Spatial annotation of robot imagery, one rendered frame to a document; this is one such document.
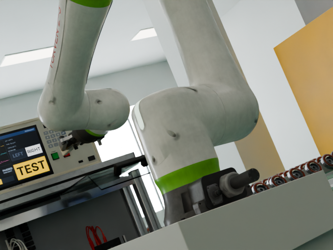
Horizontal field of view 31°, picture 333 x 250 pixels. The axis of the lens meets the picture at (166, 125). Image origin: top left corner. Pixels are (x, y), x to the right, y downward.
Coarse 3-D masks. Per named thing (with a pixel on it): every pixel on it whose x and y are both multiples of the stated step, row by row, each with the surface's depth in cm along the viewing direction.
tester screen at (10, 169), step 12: (24, 132) 187; (36, 132) 189; (0, 144) 182; (12, 144) 184; (24, 144) 186; (0, 156) 181; (36, 156) 186; (0, 168) 180; (12, 168) 182; (24, 180) 182
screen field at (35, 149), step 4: (36, 144) 188; (24, 148) 185; (28, 148) 186; (32, 148) 187; (36, 148) 187; (40, 148) 188; (12, 152) 183; (16, 152) 184; (20, 152) 184; (24, 152) 185; (28, 152) 186; (32, 152) 186; (36, 152) 187; (40, 152) 187; (12, 156) 183; (16, 156) 183; (20, 156) 184; (24, 156) 185; (28, 156) 185; (12, 160) 182
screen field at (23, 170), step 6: (42, 156) 187; (24, 162) 184; (30, 162) 185; (36, 162) 186; (42, 162) 187; (18, 168) 183; (24, 168) 183; (30, 168) 184; (36, 168) 185; (42, 168) 186; (48, 168) 187; (18, 174) 182; (24, 174) 183; (30, 174) 184; (36, 174) 185; (18, 180) 181
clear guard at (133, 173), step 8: (112, 168) 171; (128, 168) 172; (136, 168) 172; (144, 168) 172; (88, 176) 167; (96, 176) 167; (104, 176) 167; (112, 176) 168; (120, 176) 168; (128, 176) 168; (136, 176) 168; (80, 184) 180; (88, 184) 189; (96, 184) 164; (104, 184) 164; (112, 184) 164; (64, 192) 185
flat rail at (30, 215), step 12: (132, 180) 196; (84, 192) 186; (96, 192) 188; (108, 192) 190; (48, 204) 180; (60, 204) 182; (72, 204) 183; (12, 216) 174; (24, 216) 175; (36, 216) 177; (0, 228) 171
